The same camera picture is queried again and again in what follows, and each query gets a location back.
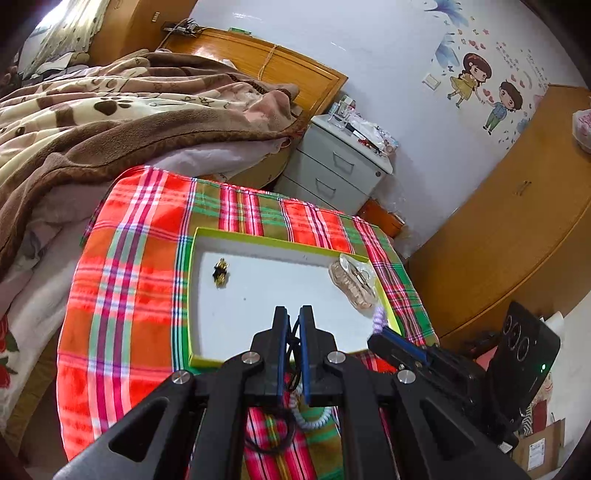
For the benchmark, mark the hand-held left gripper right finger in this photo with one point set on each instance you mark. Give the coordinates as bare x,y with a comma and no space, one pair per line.
304,355

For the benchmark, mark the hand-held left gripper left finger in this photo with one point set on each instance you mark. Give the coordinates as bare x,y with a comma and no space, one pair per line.
281,355

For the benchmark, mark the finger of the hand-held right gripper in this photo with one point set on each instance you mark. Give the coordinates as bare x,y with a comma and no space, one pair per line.
406,345
385,350

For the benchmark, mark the white tray with green rim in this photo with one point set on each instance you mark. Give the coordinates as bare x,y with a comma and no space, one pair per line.
277,286

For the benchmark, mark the clear beige hair claw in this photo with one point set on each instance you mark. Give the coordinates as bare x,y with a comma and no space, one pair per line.
353,281

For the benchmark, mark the cardboard box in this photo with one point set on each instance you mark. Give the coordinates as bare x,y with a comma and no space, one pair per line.
538,445

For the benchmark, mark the small gold black hair clip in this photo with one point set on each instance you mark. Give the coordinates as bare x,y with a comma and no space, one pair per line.
220,272

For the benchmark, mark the orange box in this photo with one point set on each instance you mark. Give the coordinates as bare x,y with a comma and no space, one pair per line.
381,219

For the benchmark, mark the wooden wardrobe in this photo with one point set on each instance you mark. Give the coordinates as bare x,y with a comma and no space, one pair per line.
508,230

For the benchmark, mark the red green plaid tablecloth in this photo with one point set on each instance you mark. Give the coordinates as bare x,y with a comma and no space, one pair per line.
138,277

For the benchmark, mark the grey nightstand with drawers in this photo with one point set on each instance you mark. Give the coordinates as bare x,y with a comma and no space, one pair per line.
332,166

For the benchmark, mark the clear plastic bag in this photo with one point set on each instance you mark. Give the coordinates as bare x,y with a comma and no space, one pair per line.
371,131

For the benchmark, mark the pink plastic bag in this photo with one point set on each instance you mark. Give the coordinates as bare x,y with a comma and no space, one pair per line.
582,129

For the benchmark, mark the clear glass box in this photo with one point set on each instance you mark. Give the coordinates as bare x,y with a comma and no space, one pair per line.
342,110

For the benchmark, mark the white rose print bed sheet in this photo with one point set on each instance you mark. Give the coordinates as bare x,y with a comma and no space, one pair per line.
27,323

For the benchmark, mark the brown paw print blanket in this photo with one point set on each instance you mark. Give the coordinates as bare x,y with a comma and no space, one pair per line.
115,120

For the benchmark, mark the wooden bed headboard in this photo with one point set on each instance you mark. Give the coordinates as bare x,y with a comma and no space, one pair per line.
286,64

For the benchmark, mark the small green box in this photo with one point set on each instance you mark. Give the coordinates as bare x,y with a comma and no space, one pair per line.
241,31

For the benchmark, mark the wooden cabinet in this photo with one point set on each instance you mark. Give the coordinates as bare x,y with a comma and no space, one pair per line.
138,23

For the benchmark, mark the patterned window curtain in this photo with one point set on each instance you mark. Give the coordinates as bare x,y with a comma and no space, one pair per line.
69,27

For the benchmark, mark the white wall switch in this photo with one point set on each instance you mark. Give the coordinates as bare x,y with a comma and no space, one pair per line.
431,81

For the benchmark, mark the cartoon wall sticker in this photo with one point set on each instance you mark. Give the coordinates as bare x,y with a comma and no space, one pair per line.
475,69

